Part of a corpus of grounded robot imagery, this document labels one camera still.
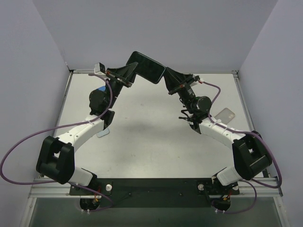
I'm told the black phone with blue back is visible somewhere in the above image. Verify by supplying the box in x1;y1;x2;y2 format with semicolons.
98;86;106;92

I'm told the clear phone case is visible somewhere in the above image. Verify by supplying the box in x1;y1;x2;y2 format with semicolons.
215;108;236;125

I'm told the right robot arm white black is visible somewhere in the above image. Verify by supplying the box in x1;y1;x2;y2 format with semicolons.
164;68;273;186

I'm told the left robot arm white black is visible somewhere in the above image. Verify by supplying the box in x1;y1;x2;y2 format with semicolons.
36;62;138;195

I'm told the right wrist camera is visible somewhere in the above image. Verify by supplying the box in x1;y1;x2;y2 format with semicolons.
190;74;204;87

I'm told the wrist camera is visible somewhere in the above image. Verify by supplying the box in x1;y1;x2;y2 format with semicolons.
190;74;204;87
94;62;106;75

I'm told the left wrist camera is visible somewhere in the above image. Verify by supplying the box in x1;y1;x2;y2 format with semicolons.
94;62;106;75

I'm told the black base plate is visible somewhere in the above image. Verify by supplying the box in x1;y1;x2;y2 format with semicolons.
70;178;240;210

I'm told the aluminium front rail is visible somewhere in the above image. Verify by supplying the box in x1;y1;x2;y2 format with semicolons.
29;178;283;198

